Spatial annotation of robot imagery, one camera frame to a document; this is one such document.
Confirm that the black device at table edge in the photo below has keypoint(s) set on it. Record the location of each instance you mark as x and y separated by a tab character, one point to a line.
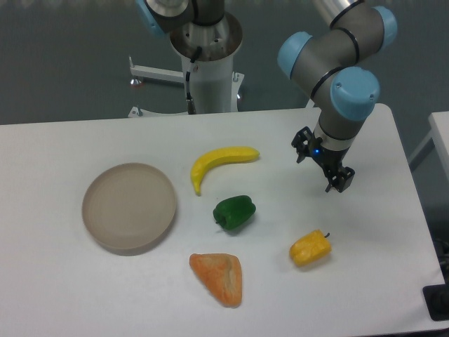
436	296

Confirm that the beige round plate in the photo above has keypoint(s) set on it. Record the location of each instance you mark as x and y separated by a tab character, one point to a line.
129	208

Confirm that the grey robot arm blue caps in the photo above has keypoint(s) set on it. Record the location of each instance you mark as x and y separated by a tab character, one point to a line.
325	68

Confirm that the yellow bell pepper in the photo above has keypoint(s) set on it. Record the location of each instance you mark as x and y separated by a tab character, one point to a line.
310	248

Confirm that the yellow banana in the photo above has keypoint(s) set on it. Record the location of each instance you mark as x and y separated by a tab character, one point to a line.
218	157

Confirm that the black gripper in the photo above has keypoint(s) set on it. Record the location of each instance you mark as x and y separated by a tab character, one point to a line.
307	144

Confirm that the orange bread wedge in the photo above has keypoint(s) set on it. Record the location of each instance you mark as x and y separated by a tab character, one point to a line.
221	274

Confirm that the green bell pepper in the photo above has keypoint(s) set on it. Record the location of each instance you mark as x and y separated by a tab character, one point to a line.
232	213

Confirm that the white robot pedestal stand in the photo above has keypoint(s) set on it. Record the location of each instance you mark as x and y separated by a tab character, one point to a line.
207	55

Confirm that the white side table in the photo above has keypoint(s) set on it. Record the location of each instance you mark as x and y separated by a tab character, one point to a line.
435	139

